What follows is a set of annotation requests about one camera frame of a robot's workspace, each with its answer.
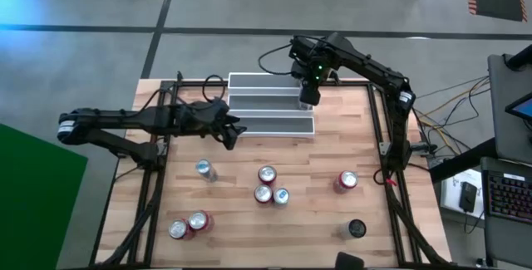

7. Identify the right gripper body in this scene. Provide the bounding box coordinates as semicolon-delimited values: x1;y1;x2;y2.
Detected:
289;36;334;87

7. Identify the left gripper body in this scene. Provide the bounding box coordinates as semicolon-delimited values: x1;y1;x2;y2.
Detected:
175;99;231;139

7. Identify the blue silver Red Bull can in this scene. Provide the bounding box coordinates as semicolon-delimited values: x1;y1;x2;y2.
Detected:
195;158;219;184
272;187;291;209

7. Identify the red Coca-Cola can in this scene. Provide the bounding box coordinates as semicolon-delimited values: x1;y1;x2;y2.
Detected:
254;184;274;204
257;164;278;186
168;218;195;241

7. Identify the red Fanta strawberry can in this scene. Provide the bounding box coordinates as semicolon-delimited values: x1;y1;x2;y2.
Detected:
187;209;215;233
332;169;359;195

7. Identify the white three-step shelf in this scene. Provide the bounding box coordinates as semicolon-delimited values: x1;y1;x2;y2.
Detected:
227;71;316;139

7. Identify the black power plug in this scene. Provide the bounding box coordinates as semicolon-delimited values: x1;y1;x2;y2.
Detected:
409;141;438;155

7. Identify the black diagonal bar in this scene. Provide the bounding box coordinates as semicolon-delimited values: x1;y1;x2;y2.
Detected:
429;136;498;184

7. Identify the black rounded object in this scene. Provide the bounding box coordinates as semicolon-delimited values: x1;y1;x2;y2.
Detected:
334;251;366;270

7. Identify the white paper sheet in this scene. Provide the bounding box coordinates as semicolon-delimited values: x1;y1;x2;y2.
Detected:
439;168;484;218

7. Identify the green floor mat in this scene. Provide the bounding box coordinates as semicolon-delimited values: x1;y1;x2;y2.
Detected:
0;122;89;270

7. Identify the black phone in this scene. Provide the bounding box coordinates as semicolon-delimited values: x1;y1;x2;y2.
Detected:
459;181;478;214

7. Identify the grey desk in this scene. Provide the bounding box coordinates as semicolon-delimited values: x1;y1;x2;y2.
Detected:
480;156;532;269
487;52;532;165

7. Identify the tablet screen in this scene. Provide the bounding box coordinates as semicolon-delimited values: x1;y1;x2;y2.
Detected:
505;92;532;122

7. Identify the backlit black keyboard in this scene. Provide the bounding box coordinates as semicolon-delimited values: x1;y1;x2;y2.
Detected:
486;169;532;226

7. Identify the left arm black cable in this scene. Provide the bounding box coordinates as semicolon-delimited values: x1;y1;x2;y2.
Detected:
201;74;228;106

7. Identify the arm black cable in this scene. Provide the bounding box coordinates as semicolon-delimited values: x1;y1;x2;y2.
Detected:
257;42;301;76
201;74;228;106

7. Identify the black aluminium table frame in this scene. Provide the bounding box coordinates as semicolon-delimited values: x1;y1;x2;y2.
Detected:
89;70;452;270

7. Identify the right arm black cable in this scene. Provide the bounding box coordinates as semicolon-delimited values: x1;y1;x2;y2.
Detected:
257;42;301;76

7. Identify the yellow floor cable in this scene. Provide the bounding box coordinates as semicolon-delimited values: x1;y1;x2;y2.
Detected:
414;76;492;155

